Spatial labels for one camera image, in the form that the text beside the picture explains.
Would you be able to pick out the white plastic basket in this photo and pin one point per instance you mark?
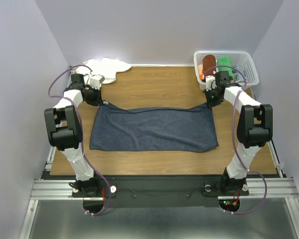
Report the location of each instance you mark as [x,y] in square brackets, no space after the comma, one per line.
[238,57]

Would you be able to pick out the dark blue towel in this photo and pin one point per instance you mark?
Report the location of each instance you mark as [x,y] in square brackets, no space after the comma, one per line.
[154,129]

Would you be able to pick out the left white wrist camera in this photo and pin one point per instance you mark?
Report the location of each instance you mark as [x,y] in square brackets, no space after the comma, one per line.
[95,81]

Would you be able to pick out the brown rolled towel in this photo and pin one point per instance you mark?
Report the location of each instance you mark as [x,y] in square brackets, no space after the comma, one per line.
[209,66]

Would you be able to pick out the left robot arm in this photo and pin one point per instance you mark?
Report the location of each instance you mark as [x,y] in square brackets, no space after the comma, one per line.
[64,125]

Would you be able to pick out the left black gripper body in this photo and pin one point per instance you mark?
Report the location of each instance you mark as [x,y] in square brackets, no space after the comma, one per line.
[93,96]

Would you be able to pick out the blue patterned rolled towel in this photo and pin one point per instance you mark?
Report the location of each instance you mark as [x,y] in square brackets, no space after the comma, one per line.
[239,74]

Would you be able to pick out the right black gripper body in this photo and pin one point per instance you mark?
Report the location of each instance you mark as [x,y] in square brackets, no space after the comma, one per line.
[212,99]

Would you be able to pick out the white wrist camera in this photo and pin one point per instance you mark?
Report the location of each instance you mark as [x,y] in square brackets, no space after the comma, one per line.
[210,83]
[95,81]

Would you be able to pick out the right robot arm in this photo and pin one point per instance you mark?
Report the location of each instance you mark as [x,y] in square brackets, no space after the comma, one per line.
[252,126]

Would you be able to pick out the green rolled towel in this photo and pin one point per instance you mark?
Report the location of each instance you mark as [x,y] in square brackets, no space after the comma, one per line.
[224,63]

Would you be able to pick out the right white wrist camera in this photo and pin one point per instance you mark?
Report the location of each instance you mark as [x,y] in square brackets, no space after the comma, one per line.
[210,83]

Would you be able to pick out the white crumpled towel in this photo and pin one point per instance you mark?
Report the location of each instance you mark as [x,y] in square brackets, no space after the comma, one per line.
[108,68]

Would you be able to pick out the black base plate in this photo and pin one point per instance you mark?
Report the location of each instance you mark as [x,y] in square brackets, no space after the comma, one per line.
[157,191]

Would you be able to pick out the orange rolled towel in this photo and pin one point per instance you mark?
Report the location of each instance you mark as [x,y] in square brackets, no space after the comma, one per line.
[201,72]

